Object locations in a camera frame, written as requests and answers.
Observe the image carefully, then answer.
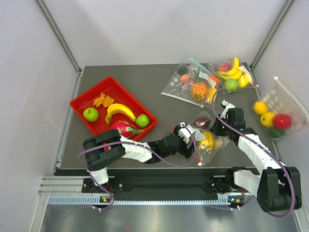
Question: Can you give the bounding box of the zip bag with red zipper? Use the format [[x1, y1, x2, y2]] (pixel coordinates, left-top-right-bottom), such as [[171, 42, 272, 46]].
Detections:
[[189, 111, 230, 166]]

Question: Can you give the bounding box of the orange mandarin cluster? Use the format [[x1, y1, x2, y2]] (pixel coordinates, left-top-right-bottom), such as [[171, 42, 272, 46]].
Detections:
[[93, 93, 114, 108]]

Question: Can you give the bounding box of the green apple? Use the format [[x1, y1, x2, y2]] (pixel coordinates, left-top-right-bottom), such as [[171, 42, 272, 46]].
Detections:
[[224, 78, 239, 92], [83, 107, 99, 122]]

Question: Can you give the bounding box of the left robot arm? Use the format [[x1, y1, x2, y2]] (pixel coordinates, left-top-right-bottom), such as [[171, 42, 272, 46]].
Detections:
[[78, 126, 197, 192]]

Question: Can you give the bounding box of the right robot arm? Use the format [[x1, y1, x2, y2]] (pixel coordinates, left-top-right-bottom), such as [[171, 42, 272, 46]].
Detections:
[[211, 103, 302, 218]]

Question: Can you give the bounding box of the yellow mango in blue-zip bag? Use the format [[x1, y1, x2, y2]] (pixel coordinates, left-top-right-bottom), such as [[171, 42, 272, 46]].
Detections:
[[206, 87, 217, 103]]

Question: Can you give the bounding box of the green apple in banana bag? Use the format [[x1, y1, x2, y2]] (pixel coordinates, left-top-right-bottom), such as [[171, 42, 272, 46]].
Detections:
[[224, 78, 239, 92]]

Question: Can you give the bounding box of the zip bag with blue zipper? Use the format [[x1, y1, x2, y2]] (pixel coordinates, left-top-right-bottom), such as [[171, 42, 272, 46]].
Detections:
[[180, 58, 220, 107]]

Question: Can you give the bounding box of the yellow lemon in banana bag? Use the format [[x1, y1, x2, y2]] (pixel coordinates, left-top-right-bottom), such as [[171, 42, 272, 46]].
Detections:
[[238, 74, 250, 89]]

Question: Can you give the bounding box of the zip bag with bananas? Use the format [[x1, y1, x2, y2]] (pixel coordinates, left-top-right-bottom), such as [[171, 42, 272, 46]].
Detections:
[[209, 57, 259, 93]]

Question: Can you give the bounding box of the yellow banana bunch in bag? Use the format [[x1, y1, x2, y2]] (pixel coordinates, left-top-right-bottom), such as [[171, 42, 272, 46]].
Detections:
[[216, 57, 242, 80]]

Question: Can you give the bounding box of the dotted flat zip bag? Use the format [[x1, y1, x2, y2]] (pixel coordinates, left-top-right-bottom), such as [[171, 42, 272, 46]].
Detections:
[[161, 63, 194, 101]]

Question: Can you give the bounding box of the dotted zip bag with lemons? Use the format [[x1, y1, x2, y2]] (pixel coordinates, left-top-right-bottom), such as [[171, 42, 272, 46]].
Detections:
[[251, 76, 309, 141]]

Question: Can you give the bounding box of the red apple in dotted bag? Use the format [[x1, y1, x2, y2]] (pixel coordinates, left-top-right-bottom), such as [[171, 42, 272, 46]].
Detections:
[[273, 114, 292, 130]]

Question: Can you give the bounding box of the beige garlic toy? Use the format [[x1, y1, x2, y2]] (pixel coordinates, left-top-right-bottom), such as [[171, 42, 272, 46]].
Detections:
[[214, 139, 223, 148]]

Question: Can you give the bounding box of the dark red plum toy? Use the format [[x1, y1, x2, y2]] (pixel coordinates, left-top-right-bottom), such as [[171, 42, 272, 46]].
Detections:
[[193, 116, 211, 130]]

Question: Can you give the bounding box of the yellow star fruit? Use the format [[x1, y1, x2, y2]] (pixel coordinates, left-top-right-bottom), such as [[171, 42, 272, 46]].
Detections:
[[199, 131, 214, 151]]

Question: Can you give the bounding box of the orange pineapple toy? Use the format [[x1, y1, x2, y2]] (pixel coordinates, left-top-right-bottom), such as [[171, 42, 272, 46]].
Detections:
[[190, 82, 208, 102]]

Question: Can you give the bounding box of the yellow lemon left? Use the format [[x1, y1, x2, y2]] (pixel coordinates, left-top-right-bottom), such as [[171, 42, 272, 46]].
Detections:
[[253, 101, 268, 116]]

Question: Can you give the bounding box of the yellow orange with green stem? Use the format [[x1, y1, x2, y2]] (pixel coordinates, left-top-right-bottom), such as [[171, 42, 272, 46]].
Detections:
[[260, 112, 276, 128]]

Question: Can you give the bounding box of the orange tomato toy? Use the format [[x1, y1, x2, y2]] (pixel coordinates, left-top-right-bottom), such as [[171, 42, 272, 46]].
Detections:
[[209, 74, 219, 85]]

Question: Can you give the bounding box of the dark green avocado toy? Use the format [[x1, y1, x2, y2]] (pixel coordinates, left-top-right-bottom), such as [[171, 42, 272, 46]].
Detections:
[[268, 127, 285, 139]]

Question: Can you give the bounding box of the orange persimmon toy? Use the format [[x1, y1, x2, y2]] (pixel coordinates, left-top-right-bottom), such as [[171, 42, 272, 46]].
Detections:
[[180, 74, 191, 84]]

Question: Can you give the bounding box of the red peach toy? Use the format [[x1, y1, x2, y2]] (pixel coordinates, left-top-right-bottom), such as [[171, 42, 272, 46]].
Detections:
[[218, 63, 231, 72]]

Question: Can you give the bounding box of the pink dragon fruit toy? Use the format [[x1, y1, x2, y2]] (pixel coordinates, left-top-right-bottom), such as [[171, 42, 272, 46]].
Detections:
[[110, 121, 144, 138]]

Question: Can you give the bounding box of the banana bunch in tray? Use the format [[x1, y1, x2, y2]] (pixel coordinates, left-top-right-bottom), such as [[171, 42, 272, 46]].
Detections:
[[105, 103, 136, 124]]

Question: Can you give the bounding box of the red plastic tray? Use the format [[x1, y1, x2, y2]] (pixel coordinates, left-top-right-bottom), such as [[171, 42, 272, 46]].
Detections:
[[70, 76, 158, 141]]

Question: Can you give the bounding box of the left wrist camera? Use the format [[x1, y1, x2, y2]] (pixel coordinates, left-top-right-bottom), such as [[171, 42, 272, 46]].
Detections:
[[173, 122, 195, 145]]

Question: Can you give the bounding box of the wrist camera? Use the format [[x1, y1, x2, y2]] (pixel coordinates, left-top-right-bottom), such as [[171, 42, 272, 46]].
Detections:
[[173, 122, 195, 145], [220, 100, 235, 119]]

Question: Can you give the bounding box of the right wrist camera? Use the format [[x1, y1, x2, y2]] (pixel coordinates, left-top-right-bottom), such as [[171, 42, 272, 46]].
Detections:
[[220, 100, 235, 119]]

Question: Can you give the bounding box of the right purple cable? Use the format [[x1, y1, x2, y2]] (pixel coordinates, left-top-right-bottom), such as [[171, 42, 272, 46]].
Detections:
[[211, 87, 299, 219]]

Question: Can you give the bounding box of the purple cable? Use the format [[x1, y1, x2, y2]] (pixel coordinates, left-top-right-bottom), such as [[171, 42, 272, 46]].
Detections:
[[78, 123, 197, 211], [211, 87, 299, 219]]

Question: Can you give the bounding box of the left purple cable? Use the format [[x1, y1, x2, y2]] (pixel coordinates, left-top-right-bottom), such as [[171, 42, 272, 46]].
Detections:
[[78, 123, 197, 211]]

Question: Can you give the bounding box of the white slotted cable duct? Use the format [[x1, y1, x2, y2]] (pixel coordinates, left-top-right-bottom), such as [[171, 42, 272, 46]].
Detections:
[[48, 195, 244, 205]]

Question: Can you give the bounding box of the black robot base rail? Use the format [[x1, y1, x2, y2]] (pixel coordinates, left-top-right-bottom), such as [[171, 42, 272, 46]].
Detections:
[[82, 166, 264, 201]]

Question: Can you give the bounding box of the aluminium corner post right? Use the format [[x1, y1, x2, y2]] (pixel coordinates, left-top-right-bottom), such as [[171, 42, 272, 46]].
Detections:
[[250, 0, 295, 71]]

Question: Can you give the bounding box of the aluminium corner post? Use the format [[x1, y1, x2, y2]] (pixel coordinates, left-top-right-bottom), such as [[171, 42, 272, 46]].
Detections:
[[250, 0, 295, 71], [34, 0, 82, 73]]

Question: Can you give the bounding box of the aluminium corner post left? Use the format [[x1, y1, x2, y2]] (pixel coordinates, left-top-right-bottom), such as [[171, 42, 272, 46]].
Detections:
[[34, 0, 82, 73]]

